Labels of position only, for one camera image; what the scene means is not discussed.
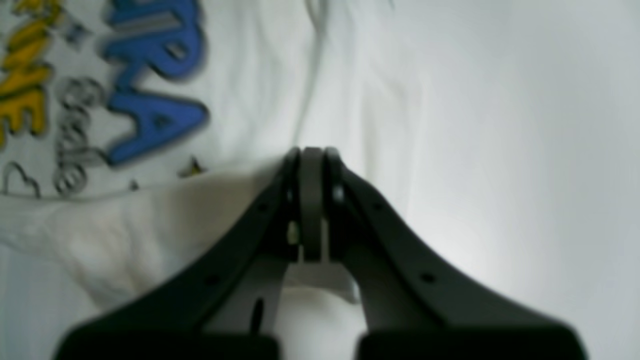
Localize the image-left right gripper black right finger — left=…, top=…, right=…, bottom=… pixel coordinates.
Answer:
left=324, top=147, right=588, bottom=360

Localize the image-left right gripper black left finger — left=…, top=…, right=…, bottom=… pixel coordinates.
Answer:
left=55, top=147, right=301, bottom=360

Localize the white printed T-shirt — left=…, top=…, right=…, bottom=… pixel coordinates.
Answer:
left=1, top=0, right=426, bottom=309

